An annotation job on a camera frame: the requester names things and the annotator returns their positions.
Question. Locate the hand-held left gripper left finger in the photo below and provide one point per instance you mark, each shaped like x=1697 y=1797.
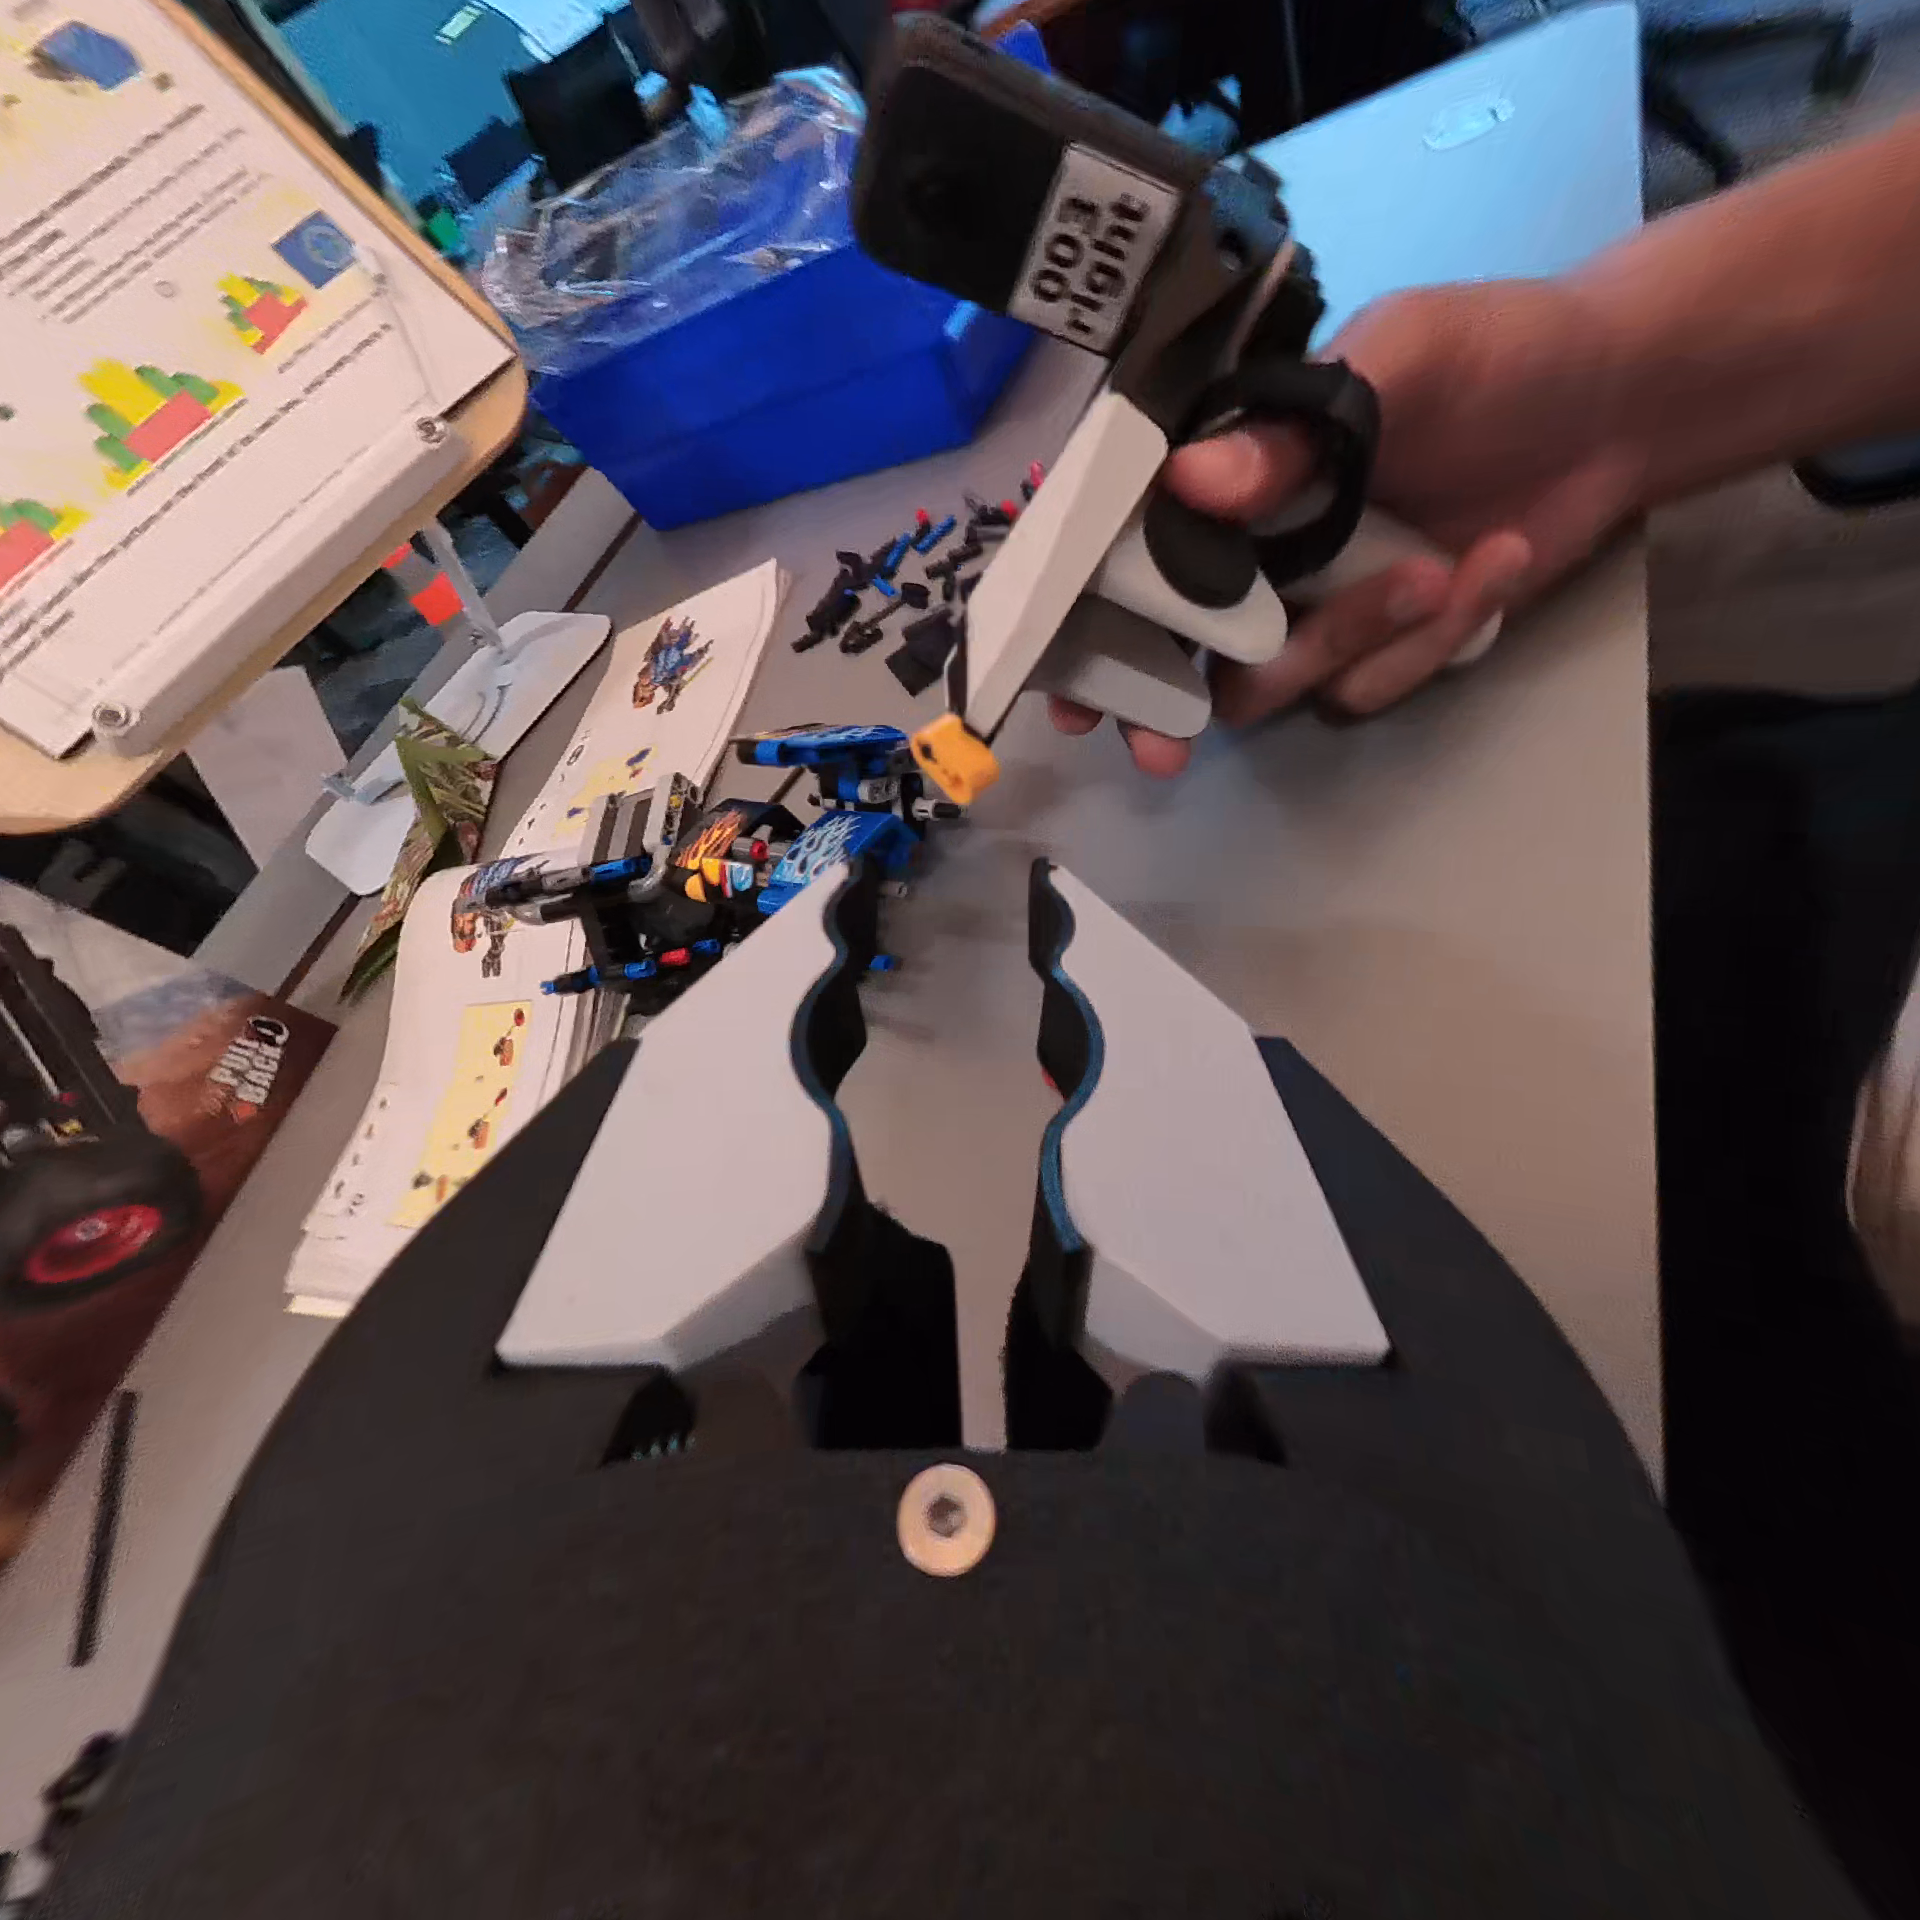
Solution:
x=689 y=1154

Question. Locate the black flat lego panel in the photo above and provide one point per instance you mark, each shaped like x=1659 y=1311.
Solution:
x=921 y=658

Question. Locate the scattered small lego pieces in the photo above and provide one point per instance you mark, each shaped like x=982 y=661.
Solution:
x=918 y=562

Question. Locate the yellow lego connector piece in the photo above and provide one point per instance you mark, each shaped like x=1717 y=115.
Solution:
x=953 y=755

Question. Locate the wooden instruction sheet board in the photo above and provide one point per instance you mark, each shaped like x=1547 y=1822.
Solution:
x=224 y=372

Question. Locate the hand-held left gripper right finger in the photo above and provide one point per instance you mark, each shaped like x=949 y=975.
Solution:
x=1202 y=1170

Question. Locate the black lego axle rod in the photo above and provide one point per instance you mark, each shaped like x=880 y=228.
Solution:
x=106 y=1530

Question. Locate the blue plastic bin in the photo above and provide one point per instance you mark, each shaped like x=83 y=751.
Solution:
x=783 y=389

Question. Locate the clear plastic bag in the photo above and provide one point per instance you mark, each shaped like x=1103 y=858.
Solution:
x=689 y=194

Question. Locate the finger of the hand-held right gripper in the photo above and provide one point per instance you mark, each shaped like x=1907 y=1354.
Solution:
x=1057 y=554
x=1140 y=678

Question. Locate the blue lego car model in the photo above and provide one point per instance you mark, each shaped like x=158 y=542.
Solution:
x=750 y=853

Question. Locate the lego set box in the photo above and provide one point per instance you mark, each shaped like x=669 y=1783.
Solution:
x=134 y=1144

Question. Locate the lego instruction booklet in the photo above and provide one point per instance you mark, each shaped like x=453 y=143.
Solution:
x=495 y=1081

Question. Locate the person's right hand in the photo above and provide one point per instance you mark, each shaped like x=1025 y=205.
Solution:
x=1500 y=423

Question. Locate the person's dark pants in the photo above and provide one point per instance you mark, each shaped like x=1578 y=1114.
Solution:
x=1785 y=1205

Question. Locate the green printed leaflet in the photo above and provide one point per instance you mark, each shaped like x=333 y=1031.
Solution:
x=435 y=812

